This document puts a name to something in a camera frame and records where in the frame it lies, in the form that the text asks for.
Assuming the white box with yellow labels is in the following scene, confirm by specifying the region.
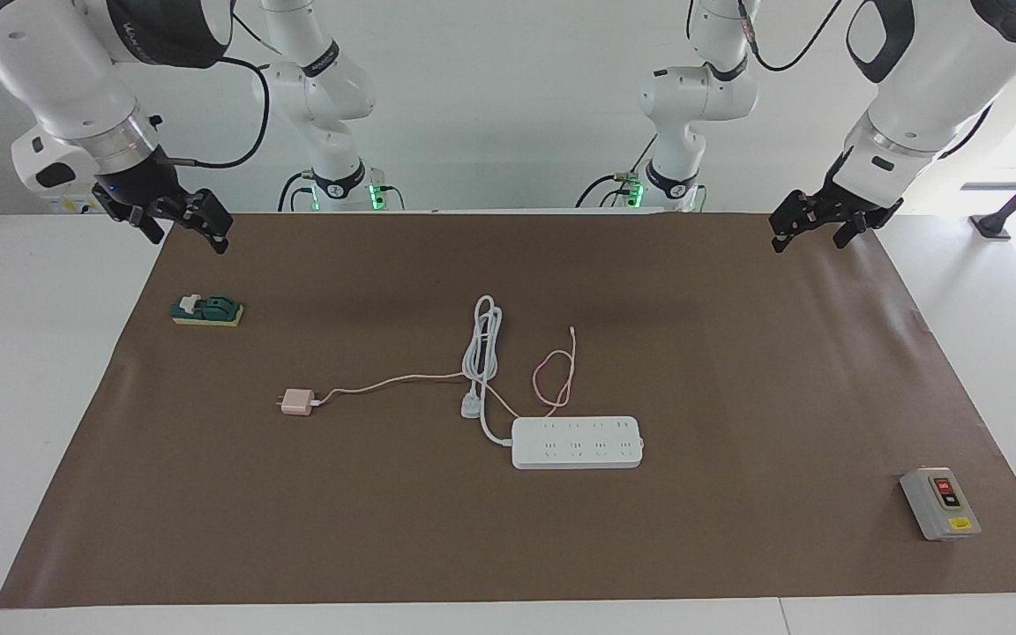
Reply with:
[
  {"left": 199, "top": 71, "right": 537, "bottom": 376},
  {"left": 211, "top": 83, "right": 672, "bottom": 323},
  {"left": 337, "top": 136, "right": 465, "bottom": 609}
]
[{"left": 39, "top": 187, "right": 108, "bottom": 215}]

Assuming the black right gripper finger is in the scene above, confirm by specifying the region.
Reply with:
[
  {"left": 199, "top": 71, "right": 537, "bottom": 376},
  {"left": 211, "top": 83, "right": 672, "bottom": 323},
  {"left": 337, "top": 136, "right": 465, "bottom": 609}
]
[
  {"left": 114, "top": 203, "right": 167, "bottom": 246},
  {"left": 153, "top": 188, "right": 235, "bottom": 256}
]

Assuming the pink charging cable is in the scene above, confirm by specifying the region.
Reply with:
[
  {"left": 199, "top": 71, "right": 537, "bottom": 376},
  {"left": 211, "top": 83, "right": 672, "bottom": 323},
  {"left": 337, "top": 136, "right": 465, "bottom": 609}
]
[{"left": 312, "top": 326, "right": 578, "bottom": 420}]

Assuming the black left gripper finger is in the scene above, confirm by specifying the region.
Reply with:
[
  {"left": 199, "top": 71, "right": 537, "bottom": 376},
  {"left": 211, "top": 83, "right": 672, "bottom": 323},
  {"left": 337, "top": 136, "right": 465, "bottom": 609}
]
[
  {"left": 833, "top": 212, "right": 881, "bottom": 250},
  {"left": 770, "top": 190, "right": 831, "bottom": 254}
]

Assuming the black left arm base cable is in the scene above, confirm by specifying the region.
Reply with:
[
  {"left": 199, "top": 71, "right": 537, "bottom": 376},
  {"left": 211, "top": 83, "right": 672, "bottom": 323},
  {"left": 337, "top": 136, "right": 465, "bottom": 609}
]
[{"left": 574, "top": 132, "right": 661, "bottom": 210}]

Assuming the black right arm base cable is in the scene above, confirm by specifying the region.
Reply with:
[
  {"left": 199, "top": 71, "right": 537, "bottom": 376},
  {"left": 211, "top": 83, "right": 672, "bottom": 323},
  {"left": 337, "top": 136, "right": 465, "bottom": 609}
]
[{"left": 277, "top": 170, "right": 310, "bottom": 213}]

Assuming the white power strip cord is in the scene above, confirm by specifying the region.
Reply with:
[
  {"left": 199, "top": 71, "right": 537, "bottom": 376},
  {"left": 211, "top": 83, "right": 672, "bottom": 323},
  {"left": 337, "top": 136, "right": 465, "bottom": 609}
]
[{"left": 459, "top": 295, "right": 516, "bottom": 447}]

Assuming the black arm base cable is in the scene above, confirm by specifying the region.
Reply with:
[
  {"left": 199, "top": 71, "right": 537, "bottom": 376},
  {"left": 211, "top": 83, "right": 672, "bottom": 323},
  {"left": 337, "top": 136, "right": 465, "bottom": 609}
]
[
  {"left": 574, "top": 132, "right": 661, "bottom": 210},
  {"left": 277, "top": 170, "right": 310, "bottom": 213}
]

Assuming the grey push button switch box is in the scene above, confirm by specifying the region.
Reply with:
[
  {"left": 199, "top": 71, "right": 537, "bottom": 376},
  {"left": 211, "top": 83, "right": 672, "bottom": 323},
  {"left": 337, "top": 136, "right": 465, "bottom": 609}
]
[{"left": 900, "top": 467, "right": 982, "bottom": 542}]

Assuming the brown paper mat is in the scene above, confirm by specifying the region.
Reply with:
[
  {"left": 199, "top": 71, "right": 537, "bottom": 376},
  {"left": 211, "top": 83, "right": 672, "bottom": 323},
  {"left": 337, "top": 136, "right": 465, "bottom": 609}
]
[{"left": 0, "top": 212, "right": 1016, "bottom": 609}]

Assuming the white power strip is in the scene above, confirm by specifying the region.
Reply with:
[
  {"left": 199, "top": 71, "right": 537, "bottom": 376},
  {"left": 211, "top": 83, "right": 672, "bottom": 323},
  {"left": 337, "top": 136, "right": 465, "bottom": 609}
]
[{"left": 511, "top": 416, "right": 645, "bottom": 470}]

